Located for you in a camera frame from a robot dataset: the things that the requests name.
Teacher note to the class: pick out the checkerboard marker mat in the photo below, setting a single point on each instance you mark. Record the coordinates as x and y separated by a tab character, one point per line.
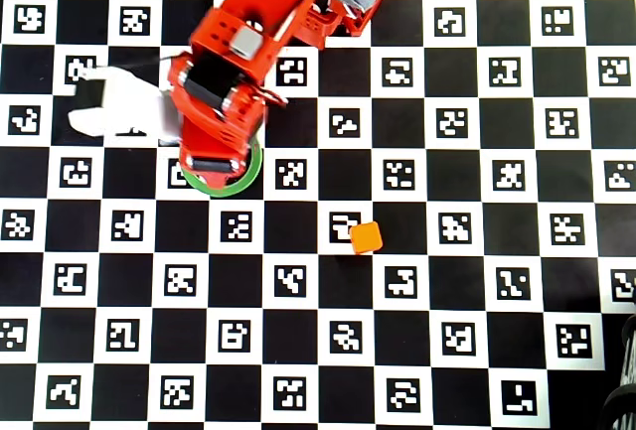
318	301

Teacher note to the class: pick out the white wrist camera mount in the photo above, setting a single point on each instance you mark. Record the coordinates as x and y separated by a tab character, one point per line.
129	107

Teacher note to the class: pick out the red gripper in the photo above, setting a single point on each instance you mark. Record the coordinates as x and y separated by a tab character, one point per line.
213	164

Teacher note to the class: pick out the grey square wrist block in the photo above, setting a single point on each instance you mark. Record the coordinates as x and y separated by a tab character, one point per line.
246	42

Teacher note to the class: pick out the black tripod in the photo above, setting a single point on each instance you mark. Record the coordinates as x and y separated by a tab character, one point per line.
621	410

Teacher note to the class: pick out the orange cube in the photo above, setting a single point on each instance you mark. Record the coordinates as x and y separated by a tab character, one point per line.
366	237

